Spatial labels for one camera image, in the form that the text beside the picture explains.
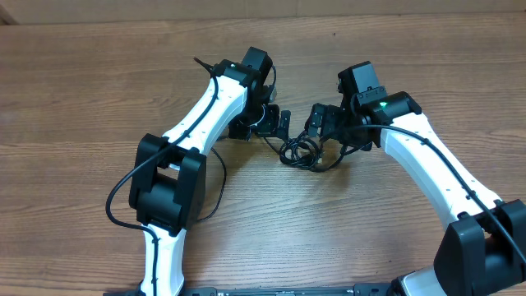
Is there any black USB cable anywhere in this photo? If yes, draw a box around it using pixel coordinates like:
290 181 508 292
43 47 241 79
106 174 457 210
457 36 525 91
262 130 369 173

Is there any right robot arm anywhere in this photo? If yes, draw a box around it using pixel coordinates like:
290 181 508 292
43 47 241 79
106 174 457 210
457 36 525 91
305 62 525 295

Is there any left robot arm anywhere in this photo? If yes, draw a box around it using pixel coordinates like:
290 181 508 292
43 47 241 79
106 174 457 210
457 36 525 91
128 47 290 295

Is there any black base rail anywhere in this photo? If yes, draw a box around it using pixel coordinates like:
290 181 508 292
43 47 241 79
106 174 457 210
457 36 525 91
102 282 395 296

